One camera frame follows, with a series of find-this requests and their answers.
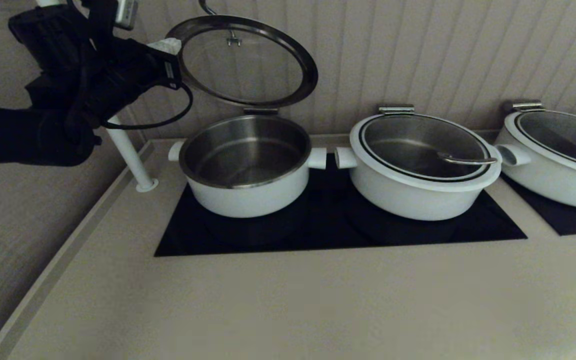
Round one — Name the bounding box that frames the black left camera cable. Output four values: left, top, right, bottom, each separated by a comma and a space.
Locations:
100, 82, 194, 131

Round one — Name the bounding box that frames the glass lid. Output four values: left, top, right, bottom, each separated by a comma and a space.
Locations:
165, 0, 319, 109
349, 114, 501, 193
504, 110, 576, 180

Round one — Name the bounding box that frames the wide black glass cooktop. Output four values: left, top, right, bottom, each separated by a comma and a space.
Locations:
154, 152, 526, 257

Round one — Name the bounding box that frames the white pole with base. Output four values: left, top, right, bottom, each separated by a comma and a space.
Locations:
35, 0, 160, 193

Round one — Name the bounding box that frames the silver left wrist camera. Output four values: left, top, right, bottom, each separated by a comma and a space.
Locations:
115, 0, 139, 30

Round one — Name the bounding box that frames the white pot, steel inner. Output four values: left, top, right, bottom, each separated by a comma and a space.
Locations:
334, 145, 501, 222
493, 127, 576, 210
168, 115, 328, 218

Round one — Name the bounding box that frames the narrow black glass cooktop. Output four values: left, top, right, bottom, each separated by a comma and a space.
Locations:
499, 172, 576, 236

